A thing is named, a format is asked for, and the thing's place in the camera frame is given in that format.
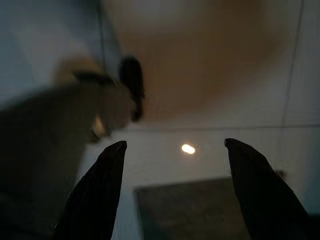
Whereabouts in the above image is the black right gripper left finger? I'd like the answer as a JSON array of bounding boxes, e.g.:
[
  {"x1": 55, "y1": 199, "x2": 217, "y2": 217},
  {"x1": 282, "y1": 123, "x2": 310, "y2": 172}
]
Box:
[{"x1": 53, "y1": 140, "x2": 128, "y2": 240}]

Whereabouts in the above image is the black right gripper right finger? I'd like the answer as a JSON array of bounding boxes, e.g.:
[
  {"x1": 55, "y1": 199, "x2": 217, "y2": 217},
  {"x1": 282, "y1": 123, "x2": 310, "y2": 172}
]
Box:
[{"x1": 224, "y1": 138, "x2": 311, "y2": 240}]

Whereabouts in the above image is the grey right robot leg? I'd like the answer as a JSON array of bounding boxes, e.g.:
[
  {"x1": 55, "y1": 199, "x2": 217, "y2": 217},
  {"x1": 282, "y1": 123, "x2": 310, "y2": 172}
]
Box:
[{"x1": 0, "y1": 58, "x2": 137, "y2": 191}]

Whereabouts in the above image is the dark right robot foot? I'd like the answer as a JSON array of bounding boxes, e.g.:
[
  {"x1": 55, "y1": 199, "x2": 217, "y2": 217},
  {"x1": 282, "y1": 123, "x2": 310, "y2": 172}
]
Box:
[{"x1": 118, "y1": 56, "x2": 146, "y2": 123}]

